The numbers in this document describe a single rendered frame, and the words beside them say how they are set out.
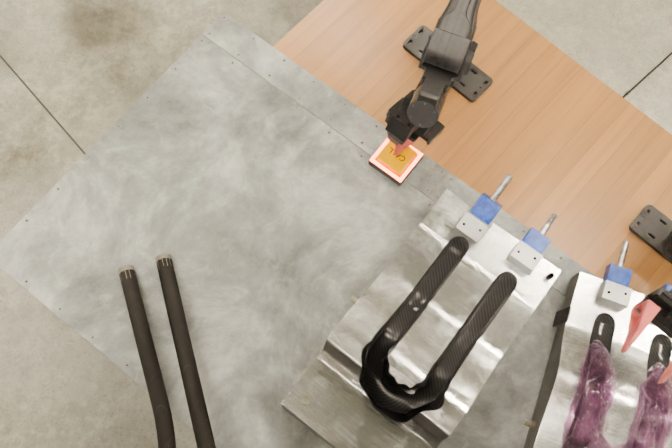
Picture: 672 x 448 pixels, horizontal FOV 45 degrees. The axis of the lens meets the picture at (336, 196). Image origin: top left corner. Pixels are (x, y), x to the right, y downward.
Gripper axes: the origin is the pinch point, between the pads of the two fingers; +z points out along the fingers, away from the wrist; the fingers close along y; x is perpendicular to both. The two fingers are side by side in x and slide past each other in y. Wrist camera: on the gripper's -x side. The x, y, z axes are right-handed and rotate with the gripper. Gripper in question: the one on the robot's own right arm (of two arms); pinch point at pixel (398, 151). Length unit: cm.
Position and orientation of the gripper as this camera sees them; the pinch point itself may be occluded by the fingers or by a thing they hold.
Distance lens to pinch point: 162.8
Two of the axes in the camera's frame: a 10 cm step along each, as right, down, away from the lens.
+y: 7.9, 5.9, -1.8
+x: 5.2, -4.8, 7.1
